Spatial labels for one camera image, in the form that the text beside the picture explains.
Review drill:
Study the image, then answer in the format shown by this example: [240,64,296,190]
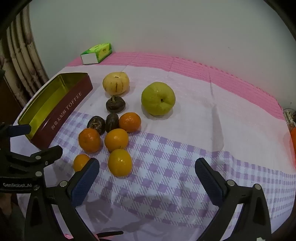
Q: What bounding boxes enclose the small orange tangerine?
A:
[73,154,91,172]

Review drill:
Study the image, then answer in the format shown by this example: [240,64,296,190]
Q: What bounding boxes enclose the green tissue box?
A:
[80,42,113,65]

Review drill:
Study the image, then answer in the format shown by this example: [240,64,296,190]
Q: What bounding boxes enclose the pink foam mat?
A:
[69,52,284,121]

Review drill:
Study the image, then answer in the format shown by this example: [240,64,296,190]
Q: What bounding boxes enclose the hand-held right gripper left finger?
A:
[24,158,100,241]

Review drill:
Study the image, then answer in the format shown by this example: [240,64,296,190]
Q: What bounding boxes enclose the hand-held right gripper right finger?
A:
[195,158,272,241]

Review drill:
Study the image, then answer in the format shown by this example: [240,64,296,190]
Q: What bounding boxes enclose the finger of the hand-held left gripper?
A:
[6,146,63,173]
[0,123,32,145]

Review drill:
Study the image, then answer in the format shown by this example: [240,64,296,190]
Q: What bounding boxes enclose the white crumpled object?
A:
[283,108,296,130]

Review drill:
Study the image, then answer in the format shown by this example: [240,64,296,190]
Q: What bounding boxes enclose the green pear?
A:
[141,82,176,116]

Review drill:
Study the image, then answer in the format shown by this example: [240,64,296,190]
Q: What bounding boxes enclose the yellow striped melon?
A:
[102,72,130,95]

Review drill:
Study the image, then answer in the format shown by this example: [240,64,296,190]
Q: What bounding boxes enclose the purple checked cloth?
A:
[11,64,296,241]

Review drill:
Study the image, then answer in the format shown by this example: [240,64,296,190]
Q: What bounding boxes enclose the dark brown water chestnut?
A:
[106,96,126,113]
[87,115,106,135]
[105,113,119,133]

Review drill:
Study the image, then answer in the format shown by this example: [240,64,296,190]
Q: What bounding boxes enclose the beige patterned curtain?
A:
[0,5,50,98]

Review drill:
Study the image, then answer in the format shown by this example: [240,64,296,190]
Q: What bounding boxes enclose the orange object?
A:
[290,126,296,157]

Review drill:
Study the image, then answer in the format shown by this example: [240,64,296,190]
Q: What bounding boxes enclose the red and gold tin box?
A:
[17,72,93,149]

